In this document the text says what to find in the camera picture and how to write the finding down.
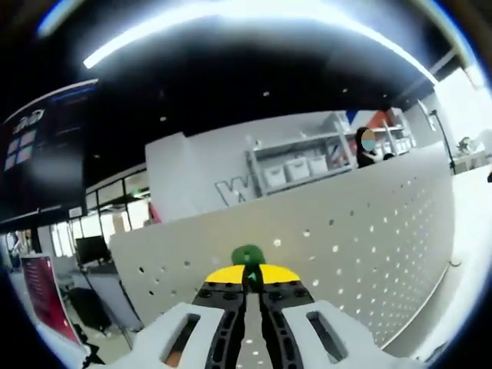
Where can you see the white storage bin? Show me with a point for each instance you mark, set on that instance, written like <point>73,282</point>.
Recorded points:
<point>317,165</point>
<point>296,170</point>
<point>274,175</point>

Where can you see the potted green plant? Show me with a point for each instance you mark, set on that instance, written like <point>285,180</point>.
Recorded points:
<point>466,145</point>

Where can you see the ceiling light strip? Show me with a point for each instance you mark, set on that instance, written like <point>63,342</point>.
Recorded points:
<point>115,48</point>

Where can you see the white perforated mounting plate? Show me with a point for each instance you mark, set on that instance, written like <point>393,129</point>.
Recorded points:
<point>346,238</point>

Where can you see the grey equipment cabinet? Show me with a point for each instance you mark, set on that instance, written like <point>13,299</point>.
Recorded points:
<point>111,296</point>

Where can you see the large wall display screen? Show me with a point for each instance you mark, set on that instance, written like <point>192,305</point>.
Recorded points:
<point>38,153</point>

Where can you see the black tripod stand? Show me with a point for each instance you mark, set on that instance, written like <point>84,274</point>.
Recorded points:
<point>446,142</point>

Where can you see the grey metal shelving unit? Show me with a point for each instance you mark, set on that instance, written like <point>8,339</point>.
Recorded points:
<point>292,150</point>

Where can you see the black computer monitor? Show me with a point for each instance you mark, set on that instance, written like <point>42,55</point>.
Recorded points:
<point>92,250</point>

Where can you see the green hook assembly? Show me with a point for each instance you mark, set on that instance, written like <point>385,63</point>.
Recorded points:
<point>248,253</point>

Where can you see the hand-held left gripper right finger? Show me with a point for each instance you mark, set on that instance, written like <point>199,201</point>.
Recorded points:
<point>284,326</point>

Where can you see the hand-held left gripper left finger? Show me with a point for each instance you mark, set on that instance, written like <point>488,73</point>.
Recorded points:
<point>223,326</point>

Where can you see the wall letter sign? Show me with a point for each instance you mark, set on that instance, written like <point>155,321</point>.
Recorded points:
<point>234,190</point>

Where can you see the metal shelf with boxes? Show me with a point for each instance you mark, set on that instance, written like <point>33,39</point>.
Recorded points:
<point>392,134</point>

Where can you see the red banner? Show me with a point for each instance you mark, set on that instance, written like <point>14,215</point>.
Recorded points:
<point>46,296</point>

